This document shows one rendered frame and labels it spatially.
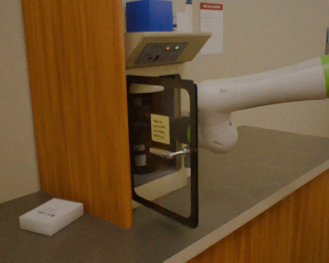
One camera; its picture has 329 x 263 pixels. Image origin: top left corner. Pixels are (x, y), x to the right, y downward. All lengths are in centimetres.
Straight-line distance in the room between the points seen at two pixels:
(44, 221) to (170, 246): 38
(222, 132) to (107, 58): 39
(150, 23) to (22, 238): 72
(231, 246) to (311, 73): 62
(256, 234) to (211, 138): 48
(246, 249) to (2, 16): 117
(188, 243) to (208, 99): 40
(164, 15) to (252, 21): 150
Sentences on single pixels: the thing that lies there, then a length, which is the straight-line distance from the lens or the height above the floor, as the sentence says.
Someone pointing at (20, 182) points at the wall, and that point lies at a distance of 157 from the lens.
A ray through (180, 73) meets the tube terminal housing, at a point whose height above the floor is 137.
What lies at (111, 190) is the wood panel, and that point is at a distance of 120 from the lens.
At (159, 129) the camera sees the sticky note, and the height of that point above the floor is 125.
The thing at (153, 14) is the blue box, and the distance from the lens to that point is 115.
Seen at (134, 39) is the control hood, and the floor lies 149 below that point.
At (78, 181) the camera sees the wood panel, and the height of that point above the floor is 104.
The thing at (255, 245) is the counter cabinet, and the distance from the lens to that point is 151.
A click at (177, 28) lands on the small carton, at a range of 127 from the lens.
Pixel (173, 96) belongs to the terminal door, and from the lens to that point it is 102.
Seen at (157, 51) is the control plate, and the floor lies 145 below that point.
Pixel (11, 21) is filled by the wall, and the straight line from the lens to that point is 150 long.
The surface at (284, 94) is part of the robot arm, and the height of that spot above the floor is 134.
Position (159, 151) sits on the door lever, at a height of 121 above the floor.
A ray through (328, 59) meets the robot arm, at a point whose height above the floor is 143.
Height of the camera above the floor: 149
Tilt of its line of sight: 14 degrees down
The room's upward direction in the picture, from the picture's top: 1 degrees counter-clockwise
